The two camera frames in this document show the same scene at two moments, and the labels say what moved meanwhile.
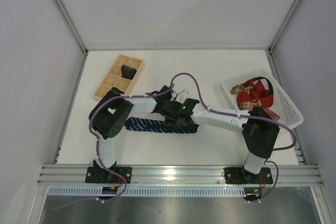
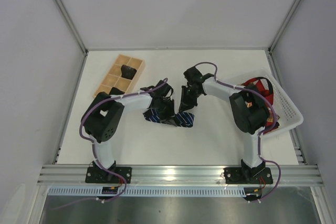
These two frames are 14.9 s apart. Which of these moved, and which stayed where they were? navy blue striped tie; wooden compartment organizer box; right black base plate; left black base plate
Moved: navy blue striped tie
Stayed: right black base plate; left black base plate; wooden compartment organizer box
